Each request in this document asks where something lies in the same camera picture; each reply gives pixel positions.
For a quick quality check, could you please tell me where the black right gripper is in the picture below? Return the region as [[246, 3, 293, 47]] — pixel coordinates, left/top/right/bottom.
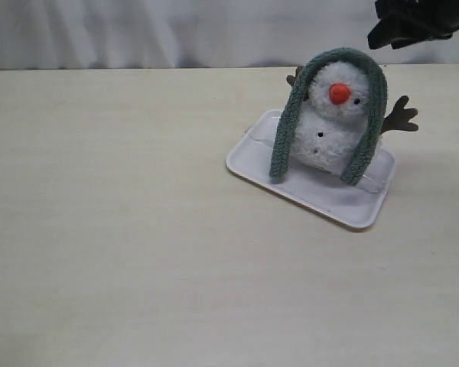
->
[[367, 0, 459, 50]]

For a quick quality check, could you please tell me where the white plush snowman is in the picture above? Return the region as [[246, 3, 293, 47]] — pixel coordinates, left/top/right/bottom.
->
[[285, 60, 419, 173]]

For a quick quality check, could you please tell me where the green knitted scarf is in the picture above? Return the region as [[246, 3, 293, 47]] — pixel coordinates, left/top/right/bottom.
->
[[269, 47, 388, 187]]

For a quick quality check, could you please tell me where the white rectangular plastic tray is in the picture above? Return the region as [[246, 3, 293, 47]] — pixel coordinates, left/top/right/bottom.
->
[[226, 109, 397, 232]]

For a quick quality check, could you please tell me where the white backdrop curtain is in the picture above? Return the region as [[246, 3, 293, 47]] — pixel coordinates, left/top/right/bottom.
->
[[0, 0, 459, 70]]

